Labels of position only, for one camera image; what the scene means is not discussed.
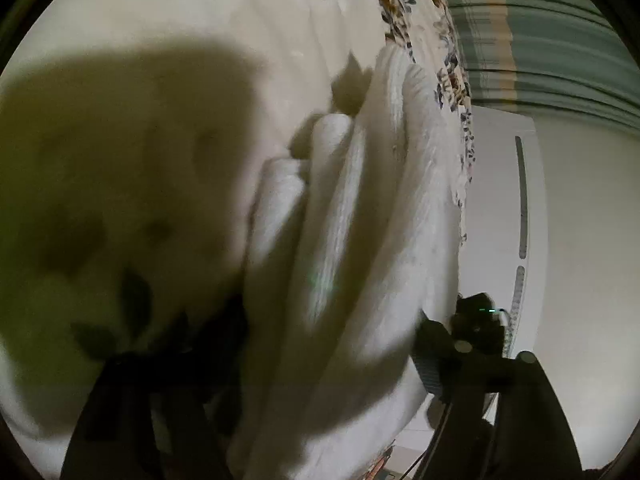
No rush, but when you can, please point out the floral bedsheet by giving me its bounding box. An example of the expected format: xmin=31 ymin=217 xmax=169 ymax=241
xmin=0 ymin=0 xmax=476 ymax=480

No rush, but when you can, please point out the wide grey-green curtain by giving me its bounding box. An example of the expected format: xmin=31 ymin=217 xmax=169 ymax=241
xmin=440 ymin=0 xmax=640 ymax=131

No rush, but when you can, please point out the white towel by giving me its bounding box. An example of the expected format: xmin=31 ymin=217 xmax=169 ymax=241
xmin=225 ymin=45 xmax=468 ymax=480

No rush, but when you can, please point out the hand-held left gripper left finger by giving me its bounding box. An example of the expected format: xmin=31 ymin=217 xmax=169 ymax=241
xmin=60 ymin=300 xmax=251 ymax=480

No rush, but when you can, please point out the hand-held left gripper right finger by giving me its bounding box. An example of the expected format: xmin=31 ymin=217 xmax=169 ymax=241
xmin=415 ymin=317 xmax=583 ymax=480

